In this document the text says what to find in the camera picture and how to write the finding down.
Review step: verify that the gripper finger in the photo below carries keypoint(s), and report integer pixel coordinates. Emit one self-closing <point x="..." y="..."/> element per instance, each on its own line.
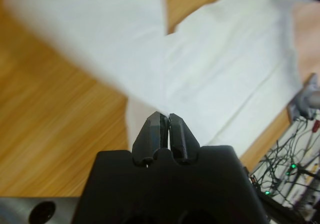
<point x="150" y="136"/>
<point x="182" y="139"/>

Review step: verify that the white Unitree T-shirt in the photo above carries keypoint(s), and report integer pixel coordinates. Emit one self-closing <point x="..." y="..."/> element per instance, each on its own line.
<point x="212" y="71"/>

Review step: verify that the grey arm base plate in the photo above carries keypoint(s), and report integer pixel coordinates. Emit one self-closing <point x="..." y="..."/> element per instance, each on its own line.
<point x="303" y="101"/>

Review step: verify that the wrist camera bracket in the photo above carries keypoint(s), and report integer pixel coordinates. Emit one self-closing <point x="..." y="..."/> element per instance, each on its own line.
<point x="15" y="209"/>

